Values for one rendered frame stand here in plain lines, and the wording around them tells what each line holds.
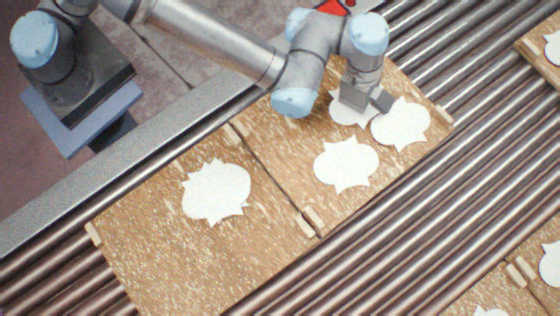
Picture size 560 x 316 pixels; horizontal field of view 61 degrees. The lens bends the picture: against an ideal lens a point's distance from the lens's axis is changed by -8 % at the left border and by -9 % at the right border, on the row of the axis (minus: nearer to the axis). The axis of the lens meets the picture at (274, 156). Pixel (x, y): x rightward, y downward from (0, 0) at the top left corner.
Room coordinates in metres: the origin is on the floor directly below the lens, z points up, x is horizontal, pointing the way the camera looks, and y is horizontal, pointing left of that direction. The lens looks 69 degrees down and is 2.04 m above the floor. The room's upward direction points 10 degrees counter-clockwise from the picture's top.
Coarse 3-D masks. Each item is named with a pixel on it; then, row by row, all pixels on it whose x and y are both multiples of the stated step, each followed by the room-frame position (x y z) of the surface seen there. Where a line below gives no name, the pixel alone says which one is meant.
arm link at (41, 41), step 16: (32, 16) 0.77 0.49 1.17; (48, 16) 0.76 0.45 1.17; (16, 32) 0.74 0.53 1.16; (32, 32) 0.73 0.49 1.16; (48, 32) 0.72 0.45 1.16; (64, 32) 0.74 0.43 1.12; (16, 48) 0.70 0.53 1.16; (32, 48) 0.69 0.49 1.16; (48, 48) 0.69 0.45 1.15; (64, 48) 0.72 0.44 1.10; (32, 64) 0.67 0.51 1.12; (48, 64) 0.68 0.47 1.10; (64, 64) 0.69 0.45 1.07; (48, 80) 0.67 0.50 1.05
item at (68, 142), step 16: (32, 96) 0.75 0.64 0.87; (112, 96) 0.70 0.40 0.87; (128, 96) 0.69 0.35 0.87; (32, 112) 0.70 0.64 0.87; (48, 112) 0.69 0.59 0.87; (96, 112) 0.66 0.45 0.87; (112, 112) 0.65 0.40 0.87; (128, 112) 0.75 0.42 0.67; (48, 128) 0.64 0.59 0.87; (64, 128) 0.63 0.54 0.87; (80, 128) 0.62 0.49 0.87; (96, 128) 0.61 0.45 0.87; (112, 128) 0.67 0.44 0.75; (128, 128) 0.70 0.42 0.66; (64, 144) 0.58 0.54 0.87; (80, 144) 0.58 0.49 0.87; (96, 144) 0.65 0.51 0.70
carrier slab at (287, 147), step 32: (384, 64) 0.61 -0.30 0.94; (320, 96) 0.55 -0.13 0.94; (416, 96) 0.51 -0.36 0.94; (256, 128) 0.50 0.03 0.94; (288, 128) 0.48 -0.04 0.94; (320, 128) 0.47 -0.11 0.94; (352, 128) 0.46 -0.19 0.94; (448, 128) 0.41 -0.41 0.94; (288, 160) 0.41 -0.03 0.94; (384, 160) 0.37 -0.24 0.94; (416, 160) 0.35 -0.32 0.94; (288, 192) 0.33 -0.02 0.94; (320, 192) 0.32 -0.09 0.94; (352, 192) 0.31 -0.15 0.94
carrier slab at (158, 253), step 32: (192, 160) 0.45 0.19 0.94; (224, 160) 0.43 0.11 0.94; (256, 160) 0.42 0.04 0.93; (160, 192) 0.38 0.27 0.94; (256, 192) 0.35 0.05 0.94; (96, 224) 0.33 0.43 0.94; (128, 224) 0.32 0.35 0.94; (160, 224) 0.31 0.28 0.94; (192, 224) 0.30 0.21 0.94; (224, 224) 0.29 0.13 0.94; (256, 224) 0.27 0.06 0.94; (288, 224) 0.26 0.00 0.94; (128, 256) 0.25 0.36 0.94; (160, 256) 0.24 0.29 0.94; (192, 256) 0.23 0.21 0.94; (224, 256) 0.22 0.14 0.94; (256, 256) 0.20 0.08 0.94; (288, 256) 0.19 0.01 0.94; (128, 288) 0.18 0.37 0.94; (160, 288) 0.17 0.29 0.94; (192, 288) 0.16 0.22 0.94; (224, 288) 0.15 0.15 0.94; (256, 288) 0.14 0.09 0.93
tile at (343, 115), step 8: (336, 96) 0.54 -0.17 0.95; (336, 104) 0.52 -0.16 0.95; (368, 104) 0.50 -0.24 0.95; (336, 112) 0.50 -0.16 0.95; (344, 112) 0.49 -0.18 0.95; (352, 112) 0.49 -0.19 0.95; (368, 112) 0.48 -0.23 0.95; (376, 112) 0.48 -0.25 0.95; (336, 120) 0.48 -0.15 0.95; (344, 120) 0.47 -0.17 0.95; (352, 120) 0.47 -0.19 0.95; (360, 120) 0.47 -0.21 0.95; (368, 120) 0.46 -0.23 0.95
